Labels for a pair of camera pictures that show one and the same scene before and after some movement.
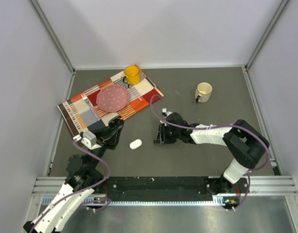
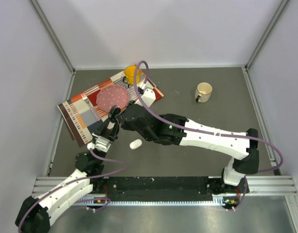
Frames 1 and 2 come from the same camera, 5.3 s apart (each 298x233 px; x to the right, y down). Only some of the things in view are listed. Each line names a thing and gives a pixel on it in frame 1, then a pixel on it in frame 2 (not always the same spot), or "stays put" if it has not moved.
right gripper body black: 171,135 to 125,125
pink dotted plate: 113,98 stays put
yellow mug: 132,75 stays put
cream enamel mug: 203,91 stays put
